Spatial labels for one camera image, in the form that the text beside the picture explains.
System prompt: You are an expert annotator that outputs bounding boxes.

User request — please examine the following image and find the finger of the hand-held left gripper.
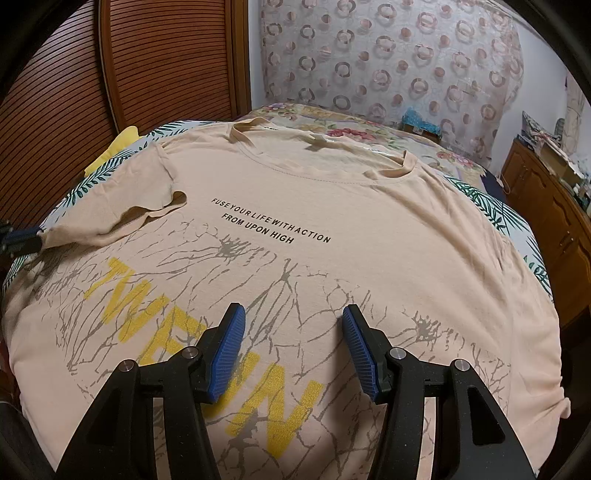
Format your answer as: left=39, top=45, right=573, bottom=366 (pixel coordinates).
left=0, top=222, right=43, bottom=256

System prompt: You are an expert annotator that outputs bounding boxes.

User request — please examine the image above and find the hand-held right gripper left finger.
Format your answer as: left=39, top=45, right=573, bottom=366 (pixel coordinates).
left=55, top=302, right=246, bottom=480

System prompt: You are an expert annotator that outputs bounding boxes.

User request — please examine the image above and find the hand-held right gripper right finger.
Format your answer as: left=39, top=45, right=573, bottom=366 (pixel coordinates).
left=342, top=304, right=546, bottom=480

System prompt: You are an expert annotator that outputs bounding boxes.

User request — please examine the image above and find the peach printed t-shirt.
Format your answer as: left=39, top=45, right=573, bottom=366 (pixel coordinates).
left=2, top=117, right=571, bottom=480

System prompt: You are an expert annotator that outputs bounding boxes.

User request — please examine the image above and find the yellow cloth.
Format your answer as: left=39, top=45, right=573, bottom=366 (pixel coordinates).
left=83, top=126, right=141, bottom=176

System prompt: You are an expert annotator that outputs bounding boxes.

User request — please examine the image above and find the leaf and floral print blanket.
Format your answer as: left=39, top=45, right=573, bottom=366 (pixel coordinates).
left=4, top=102, right=555, bottom=305

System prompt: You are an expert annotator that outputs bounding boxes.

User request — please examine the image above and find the dark cloth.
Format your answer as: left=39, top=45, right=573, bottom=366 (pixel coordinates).
left=0, top=392, right=61, bottom=480

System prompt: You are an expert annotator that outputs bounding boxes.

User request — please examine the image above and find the navy bedsheet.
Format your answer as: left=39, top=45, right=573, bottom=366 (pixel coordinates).
left=480, top=167, right=509, bottom=199

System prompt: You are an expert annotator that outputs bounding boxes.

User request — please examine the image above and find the wooden louvred wardrobe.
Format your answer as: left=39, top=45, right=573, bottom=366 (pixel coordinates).
left=0, top=0, right=252, bottom=232

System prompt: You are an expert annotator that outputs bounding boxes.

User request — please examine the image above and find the wooden dresser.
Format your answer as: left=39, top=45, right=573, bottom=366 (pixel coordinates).
left=501, top=138, right=591, bottom=328

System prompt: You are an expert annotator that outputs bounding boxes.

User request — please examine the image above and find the blue patterned box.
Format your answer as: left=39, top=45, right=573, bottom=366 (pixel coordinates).
left=401, top=107, right=441, bottom=139

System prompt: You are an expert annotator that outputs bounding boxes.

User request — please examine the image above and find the open cardboard box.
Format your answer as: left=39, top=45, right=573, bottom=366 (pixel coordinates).
left=542, top=136, right=585, bottom=182

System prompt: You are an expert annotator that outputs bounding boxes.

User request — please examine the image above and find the ring-patterned lace cloth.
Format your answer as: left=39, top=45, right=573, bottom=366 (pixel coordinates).
left=259, top=0, right=525, bottom=160

